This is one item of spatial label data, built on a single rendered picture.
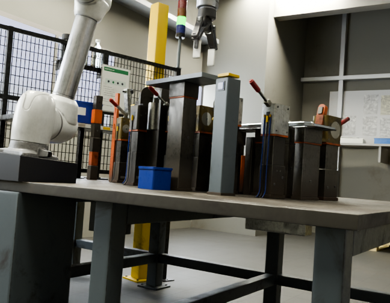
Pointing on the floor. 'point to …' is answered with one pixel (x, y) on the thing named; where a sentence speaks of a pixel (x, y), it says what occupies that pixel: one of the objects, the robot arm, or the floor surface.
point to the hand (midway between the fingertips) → (203, 59)
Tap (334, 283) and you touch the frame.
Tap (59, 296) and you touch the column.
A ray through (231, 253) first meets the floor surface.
